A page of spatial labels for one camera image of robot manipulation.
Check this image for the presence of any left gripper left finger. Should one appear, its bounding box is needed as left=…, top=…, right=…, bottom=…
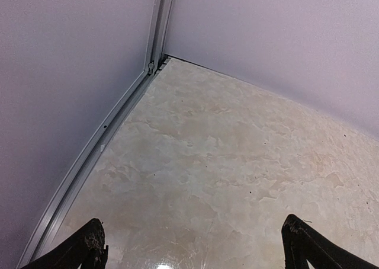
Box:
left=24, top=218, right=108, bottom=269

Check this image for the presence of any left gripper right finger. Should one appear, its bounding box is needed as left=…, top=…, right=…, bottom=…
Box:
left=281, top=214, right=377, bottom=268

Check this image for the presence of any left aluminium floor rail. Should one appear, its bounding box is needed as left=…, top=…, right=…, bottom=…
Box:
left=17, top=71, right=156, bottom=268

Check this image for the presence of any left aluminium corner post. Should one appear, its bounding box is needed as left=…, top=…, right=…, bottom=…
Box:
left=145, top=0, right=173, bottom=75

